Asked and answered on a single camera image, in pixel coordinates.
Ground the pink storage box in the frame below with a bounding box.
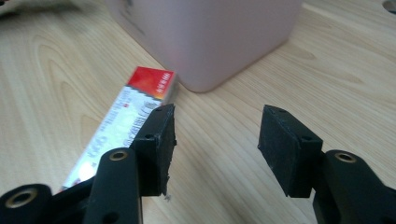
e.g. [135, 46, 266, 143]
[104, 0, 304, 93]

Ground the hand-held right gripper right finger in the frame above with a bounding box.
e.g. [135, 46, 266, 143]
[257, 105, 396, 224]

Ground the red and white carton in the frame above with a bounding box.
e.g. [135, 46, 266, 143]
[61, 65, 178, 191]

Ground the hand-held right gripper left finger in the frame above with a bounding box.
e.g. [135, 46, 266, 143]
[83, 103, 177, 224]

